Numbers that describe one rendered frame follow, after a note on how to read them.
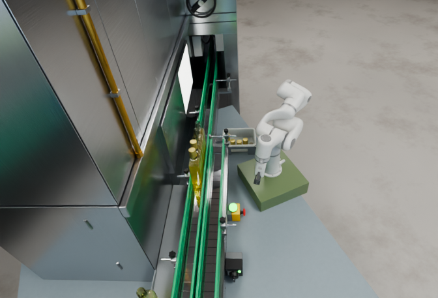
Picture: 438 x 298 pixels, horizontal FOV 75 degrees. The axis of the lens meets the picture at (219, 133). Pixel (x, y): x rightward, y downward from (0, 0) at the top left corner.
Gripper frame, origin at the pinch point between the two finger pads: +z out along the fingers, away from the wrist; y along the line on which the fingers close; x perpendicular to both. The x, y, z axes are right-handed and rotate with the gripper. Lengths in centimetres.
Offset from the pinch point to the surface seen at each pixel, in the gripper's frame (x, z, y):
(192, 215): 28.7, 10.3, -25.7
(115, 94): 48, -68, -36
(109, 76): 49, -74, -35
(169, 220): 39, 12, -31
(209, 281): 12, 9, -55
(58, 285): 83, 30, -68
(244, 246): 0.0, 20.2, -30.5
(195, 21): 67, -33, 104
